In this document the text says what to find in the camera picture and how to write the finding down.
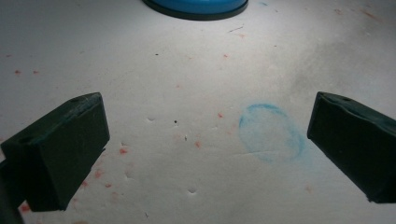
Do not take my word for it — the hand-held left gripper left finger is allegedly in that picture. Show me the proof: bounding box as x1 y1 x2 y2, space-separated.
0 91 111 213

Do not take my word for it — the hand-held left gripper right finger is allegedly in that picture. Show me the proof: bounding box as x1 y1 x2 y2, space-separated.
306 91 396 204

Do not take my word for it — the blue round container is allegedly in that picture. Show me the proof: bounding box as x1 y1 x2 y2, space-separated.
141 0 249 21

